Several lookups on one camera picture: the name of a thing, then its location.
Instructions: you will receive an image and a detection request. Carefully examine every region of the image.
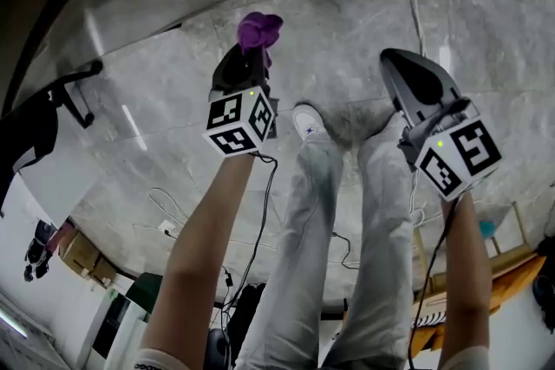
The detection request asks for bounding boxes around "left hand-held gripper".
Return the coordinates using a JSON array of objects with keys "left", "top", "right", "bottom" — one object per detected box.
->
[{"left": 201, "top": 43, "right": 279, "bottom": 158}]

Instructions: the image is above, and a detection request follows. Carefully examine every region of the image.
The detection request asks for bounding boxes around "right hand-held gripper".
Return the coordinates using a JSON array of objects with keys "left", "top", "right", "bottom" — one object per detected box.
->
[{"left": 379, "top": 48, "right": 504, "bottom": 203}]

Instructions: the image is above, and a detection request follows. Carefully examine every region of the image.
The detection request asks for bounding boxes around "purple cloth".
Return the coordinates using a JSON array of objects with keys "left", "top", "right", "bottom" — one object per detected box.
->
[{"left": 236, "top": 11, "right": 284, "bottom": 73}]

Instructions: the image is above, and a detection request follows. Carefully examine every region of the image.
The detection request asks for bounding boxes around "person's right forearm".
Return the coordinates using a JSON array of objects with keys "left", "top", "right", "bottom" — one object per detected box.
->
[{"left": 437, "top": 192, "right": 493, "bottom": 354}]

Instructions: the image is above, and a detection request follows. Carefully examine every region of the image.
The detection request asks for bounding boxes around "person's left forearm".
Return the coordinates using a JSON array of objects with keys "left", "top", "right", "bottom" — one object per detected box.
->
[{"left": 140, "top": 149, "right": 257, "bottom": 360}]

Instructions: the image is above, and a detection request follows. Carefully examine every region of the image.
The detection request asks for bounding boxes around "person's left white shoe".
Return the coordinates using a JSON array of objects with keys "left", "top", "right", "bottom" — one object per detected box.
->
[{"left": 292, "top": 102, "right": 326, "bottom": 140}]

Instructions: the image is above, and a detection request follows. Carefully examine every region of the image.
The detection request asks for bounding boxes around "person's right leg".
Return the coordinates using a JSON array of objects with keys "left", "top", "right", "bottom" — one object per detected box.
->
[{"left": 318, "top": 112, "right": 415, "bottom": 370}]

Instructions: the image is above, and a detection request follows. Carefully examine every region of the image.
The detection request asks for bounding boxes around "person's leg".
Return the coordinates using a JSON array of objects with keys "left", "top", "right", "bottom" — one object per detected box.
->
[
  {"left": 318, "top": 112, "right": 415, "bottom": 370},
  {"left": 233, "top": 138, "right": 346, "bottom": 370}
]

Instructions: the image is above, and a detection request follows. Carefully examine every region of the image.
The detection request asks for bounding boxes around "person's left leg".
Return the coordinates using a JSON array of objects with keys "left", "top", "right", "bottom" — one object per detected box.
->
[{"left": 233, "top": 138, "right": 346, "bottom": 370}]

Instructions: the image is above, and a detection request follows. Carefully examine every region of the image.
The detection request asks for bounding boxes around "black office chair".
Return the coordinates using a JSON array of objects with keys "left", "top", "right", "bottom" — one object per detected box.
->
[{"left": 0, "top": 59, "right": 105, "bottom": 177}]

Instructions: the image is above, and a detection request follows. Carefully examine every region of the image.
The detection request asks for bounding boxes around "white bathtub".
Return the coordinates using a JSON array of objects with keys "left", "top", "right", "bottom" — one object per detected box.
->
[{"left": 0, "top": 159, "right": 99, "bottom": 230}]

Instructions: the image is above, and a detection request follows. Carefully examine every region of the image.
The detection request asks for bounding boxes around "dark green bin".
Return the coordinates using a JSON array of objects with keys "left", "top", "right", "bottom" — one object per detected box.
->
[{"left": 125, "top": 271, "right": 165, "bottom": 316}]

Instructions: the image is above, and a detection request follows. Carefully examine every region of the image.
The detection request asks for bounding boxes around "cardboard box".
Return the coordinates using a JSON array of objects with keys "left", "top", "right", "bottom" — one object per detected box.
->
[
  {"left": 59, "top": 229, "right": 101, "bottom": 275},
  {"left": 88, "top": 257, "right": 119, "bottom": 289}
]

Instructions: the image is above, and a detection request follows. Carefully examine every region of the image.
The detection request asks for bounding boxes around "person's white shirt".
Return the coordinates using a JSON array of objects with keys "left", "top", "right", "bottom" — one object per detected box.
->
[{"left": 134, "top": 344, "right": 493, "bottom": 370}]

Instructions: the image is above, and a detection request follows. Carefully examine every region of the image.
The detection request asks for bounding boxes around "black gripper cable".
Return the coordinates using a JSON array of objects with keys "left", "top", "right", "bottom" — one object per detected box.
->
[
  {"left": 212, "top": 151, "right": 278, "bottom": 370},
  {"left": 407, "top": 198, "right": 459, "bottom": 370}
]

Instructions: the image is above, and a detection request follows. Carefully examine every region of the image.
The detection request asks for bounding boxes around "thin white cable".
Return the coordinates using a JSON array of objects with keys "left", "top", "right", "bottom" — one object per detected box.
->
[{"left": 132, "top": 185, "right": 278, "bottom": 252}]

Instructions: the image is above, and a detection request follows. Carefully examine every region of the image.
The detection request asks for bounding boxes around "black camera equipment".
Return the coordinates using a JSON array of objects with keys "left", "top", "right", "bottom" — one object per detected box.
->
[{"left": 531, "top": 229, "right": 555, "bottom": 334}]

